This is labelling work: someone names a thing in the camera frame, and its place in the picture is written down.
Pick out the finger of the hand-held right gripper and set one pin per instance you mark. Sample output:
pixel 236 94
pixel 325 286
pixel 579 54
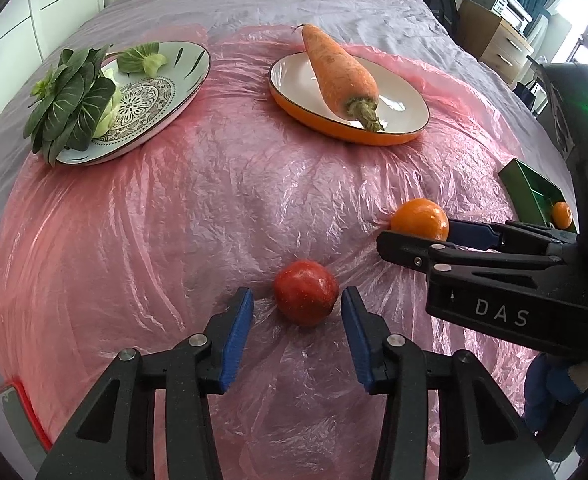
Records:
pixel 473 232
pixel 408 252

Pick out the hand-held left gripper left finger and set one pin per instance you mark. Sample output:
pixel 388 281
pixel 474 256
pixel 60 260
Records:
pixel 234 340

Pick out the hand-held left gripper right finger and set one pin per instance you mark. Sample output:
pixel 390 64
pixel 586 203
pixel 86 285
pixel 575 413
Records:
pixel 358 340

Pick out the small mandarin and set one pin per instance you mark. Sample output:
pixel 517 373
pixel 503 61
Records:
pixel 561 215
pixel 418 217

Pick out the red apple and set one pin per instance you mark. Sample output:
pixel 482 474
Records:
pixel 306 295

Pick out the green tray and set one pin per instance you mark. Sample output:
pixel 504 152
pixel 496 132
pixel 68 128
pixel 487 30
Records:
pixel 528 190

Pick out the person's right hand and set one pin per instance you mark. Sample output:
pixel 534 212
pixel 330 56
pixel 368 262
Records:
pixel 548 390

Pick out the pink plastic sheet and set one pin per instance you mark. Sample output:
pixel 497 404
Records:
pixel 174 235

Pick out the orange oval plate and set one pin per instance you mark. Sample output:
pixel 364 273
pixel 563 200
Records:
pixel 403 105

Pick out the wooden drawer cabinet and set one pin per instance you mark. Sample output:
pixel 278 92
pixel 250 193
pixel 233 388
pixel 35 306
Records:
pixel 493 42

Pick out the carrot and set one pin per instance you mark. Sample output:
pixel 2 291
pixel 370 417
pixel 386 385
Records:
pixel 339 70

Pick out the black backpack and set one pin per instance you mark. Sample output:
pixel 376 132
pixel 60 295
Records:
pixel 438 7

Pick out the grey printer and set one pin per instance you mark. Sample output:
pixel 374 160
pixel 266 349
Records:
pixel 503 2

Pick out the patterned ceramic plate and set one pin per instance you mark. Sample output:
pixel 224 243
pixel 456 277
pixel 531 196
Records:
pixel 154 100

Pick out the dark green bok choy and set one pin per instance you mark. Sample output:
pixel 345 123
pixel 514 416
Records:
pixel 69 105

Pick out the small light green bok choy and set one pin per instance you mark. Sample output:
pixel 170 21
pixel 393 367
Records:
pixel 139 60

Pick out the white wardrobe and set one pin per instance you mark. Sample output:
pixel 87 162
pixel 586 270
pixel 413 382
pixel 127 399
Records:
pixel 34 5

